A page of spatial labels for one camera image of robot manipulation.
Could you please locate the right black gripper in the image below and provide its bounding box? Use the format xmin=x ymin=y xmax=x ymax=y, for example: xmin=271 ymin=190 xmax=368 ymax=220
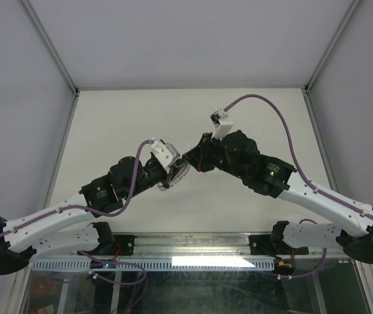
xmin=183 ymin=132 xmax=249 ymax=181

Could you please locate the large keyring with yellow grip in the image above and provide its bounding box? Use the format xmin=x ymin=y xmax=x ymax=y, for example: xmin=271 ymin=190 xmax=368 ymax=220
xmin=157 ymin=160 xmax=190 ymax=191

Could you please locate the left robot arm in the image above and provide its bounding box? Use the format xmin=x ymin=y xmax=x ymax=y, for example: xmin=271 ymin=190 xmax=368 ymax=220
xmin=0 ymin=156 xmax=176 ymax=275

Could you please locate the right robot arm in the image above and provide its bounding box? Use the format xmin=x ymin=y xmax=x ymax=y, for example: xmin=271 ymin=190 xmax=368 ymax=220
xmin=183 ymin=131 xmax=373 ymax=264

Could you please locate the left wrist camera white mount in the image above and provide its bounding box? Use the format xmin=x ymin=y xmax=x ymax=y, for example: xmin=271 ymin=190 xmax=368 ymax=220
xmin=149 ymin=138 xmax=181 ymax=173

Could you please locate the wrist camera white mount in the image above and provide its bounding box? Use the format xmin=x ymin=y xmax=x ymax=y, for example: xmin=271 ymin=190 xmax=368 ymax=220
xmin=210 ymin=109 xmax=234 ymax=140
xmin=149 ymin=138 xmax=181 ymax=173

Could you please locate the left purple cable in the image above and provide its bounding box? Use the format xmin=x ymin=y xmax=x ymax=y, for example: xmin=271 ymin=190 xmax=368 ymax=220
xmin=0 ymin=139 xmax=150 ymax=288

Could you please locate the purple cable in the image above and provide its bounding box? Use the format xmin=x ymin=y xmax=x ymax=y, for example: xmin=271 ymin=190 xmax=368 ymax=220
xmin=0 ymin=139 xmax=150 ymax=288
xmin=224 ymin=94 xmax=373 ymax=280

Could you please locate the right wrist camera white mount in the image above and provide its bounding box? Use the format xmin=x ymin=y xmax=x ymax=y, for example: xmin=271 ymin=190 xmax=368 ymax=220
xmin=210 ymin=109 xmax=234 ymax=140

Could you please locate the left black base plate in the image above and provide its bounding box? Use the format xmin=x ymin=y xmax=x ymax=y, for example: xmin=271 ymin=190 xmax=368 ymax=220
xmin=86 ymin=234 xmax=137 ymax=257

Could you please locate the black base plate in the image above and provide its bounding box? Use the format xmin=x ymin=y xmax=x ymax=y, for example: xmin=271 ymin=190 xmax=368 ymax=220
xmin=86 ymin=234 xmax=137 ymax=257
xmin=248 ymin=234 xmax=309 ymax=258

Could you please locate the white slotted cable duct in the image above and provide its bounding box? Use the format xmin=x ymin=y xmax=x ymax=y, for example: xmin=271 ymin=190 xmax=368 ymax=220
xmin=31 ymin=256 xmax=275 ymax=272

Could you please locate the aluminium mounting rail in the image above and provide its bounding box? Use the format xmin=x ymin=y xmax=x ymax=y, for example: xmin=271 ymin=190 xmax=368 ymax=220
xmin=19 ymin=230 xmax=369 ymax=261

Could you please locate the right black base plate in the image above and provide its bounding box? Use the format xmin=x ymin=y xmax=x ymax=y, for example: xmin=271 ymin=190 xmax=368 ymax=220
xmin=248 ymin=234 xmax=309 ymax=258

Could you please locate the right aluminium frame post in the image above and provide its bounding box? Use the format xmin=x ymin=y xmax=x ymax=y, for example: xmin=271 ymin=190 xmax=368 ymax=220
xmin=301 ymin=0 xmax=364 ymax=192

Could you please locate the aluminium frame post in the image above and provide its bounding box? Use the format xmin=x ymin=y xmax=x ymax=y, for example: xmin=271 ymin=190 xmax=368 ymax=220
xmin=18 ymin=0 xmax=80 ymax=209
xmin=301 ymin=0 xmax=364 ymax=192

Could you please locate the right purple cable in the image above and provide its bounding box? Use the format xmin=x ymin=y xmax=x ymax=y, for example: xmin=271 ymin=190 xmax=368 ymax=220
xmin=224 ymin=94 xmax=373 ymax=280

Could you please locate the left aluminium frame post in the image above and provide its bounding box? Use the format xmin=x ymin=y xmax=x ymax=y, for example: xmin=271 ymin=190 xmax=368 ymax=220
xmin=18 ymin=0 xmax=80 ymax=209

